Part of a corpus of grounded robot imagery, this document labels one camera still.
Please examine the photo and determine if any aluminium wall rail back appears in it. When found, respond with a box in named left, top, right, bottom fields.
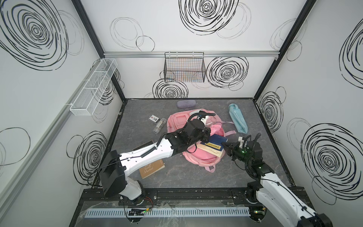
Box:
left=104, top=51, right=280, bottom=58

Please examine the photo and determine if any blue book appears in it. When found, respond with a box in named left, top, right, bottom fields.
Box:
left=197, top=134, right=228, bottom=158

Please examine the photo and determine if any purple fabric glasses case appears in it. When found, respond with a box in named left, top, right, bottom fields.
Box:
left=177, top=100, right=197, bottom=108

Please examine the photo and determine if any brown book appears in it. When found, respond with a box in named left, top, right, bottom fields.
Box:
left=133, top=140, right=165, bottom=179

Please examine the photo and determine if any aluminium wall rail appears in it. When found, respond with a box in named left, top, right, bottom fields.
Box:
left=1, top=59, right=104, bottom=216
left=104, top=51, right=280, bottom=58

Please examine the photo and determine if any aluminium wall rail left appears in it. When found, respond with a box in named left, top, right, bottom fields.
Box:
left=1, top=59, right=104, bottom=216

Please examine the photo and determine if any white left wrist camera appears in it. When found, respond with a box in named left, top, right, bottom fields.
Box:
left=199, top=115, right=212, bottom=126

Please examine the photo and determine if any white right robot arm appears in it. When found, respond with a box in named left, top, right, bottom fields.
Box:
left=222, top=140, right=333, bottom=227

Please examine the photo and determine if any grey slotted cable duct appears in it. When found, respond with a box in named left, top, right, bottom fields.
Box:
left=84, top=207, right=250, bottom=218

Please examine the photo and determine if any flat clear lead refill box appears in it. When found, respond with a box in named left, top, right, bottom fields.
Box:
left=149, top=115, right=160, bottom=124

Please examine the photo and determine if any black aluminium frame post left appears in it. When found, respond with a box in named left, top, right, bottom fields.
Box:
left=71, top=0, right=127, bottom=104

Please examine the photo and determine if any black wire basket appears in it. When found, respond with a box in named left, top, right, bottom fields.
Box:
left=163, top=57, right=207, bottom=83

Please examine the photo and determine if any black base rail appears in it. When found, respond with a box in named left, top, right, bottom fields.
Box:
left=79, top=187, right=260, bottom=206

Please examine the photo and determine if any pink student backpack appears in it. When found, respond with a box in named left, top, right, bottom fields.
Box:
left=167, top=109, right=236, bottom=173

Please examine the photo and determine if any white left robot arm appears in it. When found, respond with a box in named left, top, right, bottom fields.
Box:
left=98, top=119, right=211, bottom=201

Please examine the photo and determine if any black frame post right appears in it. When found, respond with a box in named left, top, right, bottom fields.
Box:
left=253, top=0, right=317, bottom=102

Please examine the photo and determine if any white mesh wall shelf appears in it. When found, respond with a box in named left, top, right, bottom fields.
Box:
left=70, top=58, right=118, bottom=116

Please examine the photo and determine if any teal pencil pouch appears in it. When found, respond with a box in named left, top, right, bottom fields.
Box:
left=229, top=104, right=248, bottom=134

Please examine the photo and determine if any clear plastic eraser case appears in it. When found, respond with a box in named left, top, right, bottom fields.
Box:
left=153, top=118, right=167, bottom=134

